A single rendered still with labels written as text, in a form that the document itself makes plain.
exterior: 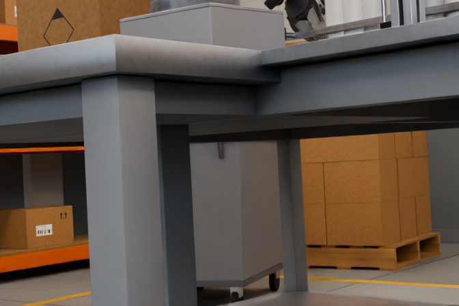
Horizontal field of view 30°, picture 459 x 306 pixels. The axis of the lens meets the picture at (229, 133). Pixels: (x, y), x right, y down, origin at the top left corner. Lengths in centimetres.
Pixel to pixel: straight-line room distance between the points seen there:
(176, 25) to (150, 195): 44
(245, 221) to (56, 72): 293
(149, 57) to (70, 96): 14
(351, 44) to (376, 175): 406
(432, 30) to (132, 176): 36
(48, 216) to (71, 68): 484
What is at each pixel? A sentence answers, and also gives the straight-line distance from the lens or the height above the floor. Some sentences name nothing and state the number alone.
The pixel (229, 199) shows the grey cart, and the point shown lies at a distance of 382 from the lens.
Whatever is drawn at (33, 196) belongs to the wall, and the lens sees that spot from 654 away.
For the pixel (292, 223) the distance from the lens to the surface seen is 300.
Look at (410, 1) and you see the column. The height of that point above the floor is 95.
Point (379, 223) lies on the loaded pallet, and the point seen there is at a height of 28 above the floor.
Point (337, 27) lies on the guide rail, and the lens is 183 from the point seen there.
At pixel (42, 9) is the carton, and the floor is 105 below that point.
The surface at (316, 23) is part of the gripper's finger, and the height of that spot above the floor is 98.
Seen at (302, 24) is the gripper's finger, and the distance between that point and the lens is 193.
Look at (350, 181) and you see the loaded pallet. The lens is 514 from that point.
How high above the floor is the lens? 69
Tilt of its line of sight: 2 degrees up
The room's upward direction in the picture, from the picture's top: 3 degrees counter-clockwise
